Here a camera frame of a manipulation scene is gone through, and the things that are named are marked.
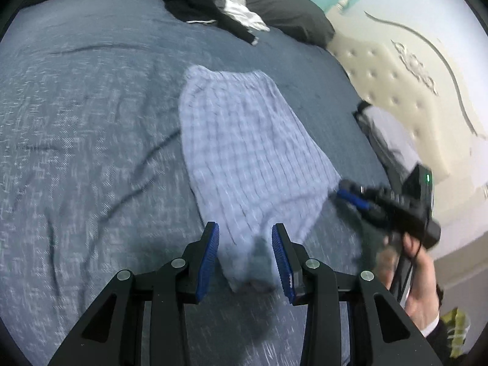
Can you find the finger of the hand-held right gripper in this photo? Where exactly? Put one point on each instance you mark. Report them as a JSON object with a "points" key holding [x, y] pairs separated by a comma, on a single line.
{"points": [[354, 200], [356, 187]]}

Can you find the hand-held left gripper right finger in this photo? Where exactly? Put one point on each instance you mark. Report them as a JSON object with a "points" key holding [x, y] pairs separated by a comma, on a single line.
{"points": [[282, 263]]}

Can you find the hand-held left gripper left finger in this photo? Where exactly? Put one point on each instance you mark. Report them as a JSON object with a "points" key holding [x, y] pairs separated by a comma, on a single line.
{"points": [[207, 263]]}

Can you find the blue plaid shorts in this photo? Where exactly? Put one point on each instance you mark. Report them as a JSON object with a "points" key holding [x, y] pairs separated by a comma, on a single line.
{"points": [[244, 152]]}

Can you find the stack of folded grey clothes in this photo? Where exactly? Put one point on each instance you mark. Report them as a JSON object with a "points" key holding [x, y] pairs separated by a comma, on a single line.
{"points": [[389, 137]]}

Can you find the person's right hand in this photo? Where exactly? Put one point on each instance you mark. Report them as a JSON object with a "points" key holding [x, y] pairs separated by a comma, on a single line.
{"points": [[425, 289]]}

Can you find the cream tufted headboard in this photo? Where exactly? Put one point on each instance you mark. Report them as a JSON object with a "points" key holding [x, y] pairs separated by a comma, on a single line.
{"points": [[427, 95]]}

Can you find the yellow green shoe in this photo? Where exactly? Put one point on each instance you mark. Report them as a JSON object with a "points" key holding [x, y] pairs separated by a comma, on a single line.
{"points": [[459, 328]]}

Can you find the dark grey long pillow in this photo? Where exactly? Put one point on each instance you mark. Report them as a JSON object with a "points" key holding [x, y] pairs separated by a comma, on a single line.
{"points": [[282, 7]]}

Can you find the black garment with white trim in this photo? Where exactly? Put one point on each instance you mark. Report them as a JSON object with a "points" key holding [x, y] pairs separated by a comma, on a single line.
{"points": [[186, 5]]}

